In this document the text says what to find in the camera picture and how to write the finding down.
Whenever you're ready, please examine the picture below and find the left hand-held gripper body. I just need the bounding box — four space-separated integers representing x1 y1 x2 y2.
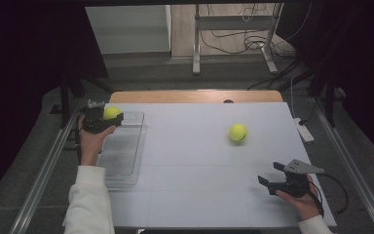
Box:
82 99 112 135

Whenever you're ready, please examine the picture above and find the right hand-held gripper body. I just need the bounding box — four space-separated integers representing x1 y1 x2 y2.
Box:
267 158 326 199

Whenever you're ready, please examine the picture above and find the yellow tennis ball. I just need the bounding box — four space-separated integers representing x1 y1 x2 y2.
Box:
228 123 248 143
102 105 123 121

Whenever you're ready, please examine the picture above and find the clear plastic tray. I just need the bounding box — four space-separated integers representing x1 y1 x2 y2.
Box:
96 110 148 189

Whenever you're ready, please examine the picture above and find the person's right hand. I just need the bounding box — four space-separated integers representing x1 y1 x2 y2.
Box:
275 175 324 222

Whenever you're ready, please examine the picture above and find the person's left hand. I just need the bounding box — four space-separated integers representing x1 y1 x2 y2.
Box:
77 114 117 167

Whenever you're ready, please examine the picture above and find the black stand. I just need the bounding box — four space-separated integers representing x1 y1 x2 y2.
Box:
278 63 346 129
49 73 115 130

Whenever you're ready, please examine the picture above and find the white power strip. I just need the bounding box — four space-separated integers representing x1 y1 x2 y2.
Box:
293 117 316 143

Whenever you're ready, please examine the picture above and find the white board sheet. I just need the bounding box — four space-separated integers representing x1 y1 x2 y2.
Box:
62 101 338 228

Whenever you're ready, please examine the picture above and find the dark curtain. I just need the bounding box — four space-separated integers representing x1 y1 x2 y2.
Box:
275 0 374 170
0 0 109 209

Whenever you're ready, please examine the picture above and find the white cabinet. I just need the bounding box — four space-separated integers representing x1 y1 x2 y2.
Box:
84 4 172 56

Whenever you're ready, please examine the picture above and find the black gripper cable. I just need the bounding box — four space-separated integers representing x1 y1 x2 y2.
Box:
308 172 351 218

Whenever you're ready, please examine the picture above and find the aluminium rail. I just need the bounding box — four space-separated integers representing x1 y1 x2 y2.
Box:
311 97 374 234
9 99 83 234

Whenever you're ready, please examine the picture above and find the tangle of black cables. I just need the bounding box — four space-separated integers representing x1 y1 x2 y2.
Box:
200 3 308 62

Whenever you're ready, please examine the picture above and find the white metal desk frame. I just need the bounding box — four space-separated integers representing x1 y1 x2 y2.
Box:
192 2 284 77

